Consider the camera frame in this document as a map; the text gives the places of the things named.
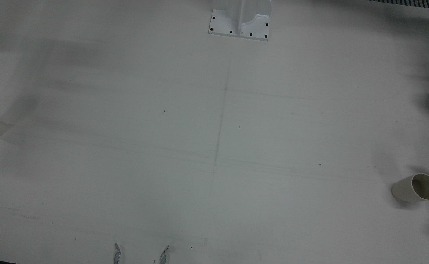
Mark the white bolted mounting base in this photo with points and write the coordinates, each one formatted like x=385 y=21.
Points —
x=249 y=22

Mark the plain beige paper cup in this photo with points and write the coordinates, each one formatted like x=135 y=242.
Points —
x=407 y=190

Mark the dark ribbed vent grille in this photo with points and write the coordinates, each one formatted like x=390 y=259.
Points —
x=409 y=3

